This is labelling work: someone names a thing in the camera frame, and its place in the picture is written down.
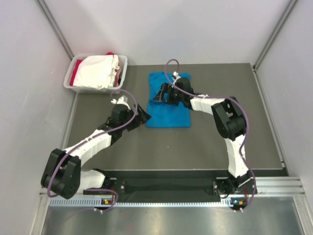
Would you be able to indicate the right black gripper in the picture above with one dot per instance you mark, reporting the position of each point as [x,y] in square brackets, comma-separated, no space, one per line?
[165,89]

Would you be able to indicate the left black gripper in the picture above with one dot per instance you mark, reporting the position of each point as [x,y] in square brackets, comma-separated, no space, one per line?
[137,117]

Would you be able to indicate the blue t shirt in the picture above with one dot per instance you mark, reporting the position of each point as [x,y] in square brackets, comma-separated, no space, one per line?
[164,115]

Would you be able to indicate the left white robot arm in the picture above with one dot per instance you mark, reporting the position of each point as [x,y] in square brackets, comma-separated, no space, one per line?
[63,176]

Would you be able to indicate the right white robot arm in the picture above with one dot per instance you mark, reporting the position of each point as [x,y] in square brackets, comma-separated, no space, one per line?
[230,122]

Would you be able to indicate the white plastic bin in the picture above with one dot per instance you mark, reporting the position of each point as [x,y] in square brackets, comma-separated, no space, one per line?
[96,73]

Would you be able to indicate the white t shirt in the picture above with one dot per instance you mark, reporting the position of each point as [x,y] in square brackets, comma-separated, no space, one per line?
[96,71]

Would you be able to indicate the red t shirt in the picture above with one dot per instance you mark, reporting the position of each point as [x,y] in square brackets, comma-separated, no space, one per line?
[75,71]

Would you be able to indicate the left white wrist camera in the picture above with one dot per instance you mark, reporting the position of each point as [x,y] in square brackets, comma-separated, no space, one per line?
[123,100]

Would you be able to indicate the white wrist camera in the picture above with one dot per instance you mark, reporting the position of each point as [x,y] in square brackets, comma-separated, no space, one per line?
[175,77]
[123,100]

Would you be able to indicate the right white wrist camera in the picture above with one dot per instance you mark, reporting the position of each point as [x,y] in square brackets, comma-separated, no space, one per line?
[175,77]

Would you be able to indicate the grey slotted cable duct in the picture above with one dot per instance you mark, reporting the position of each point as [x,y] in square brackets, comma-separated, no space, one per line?
[105,202]

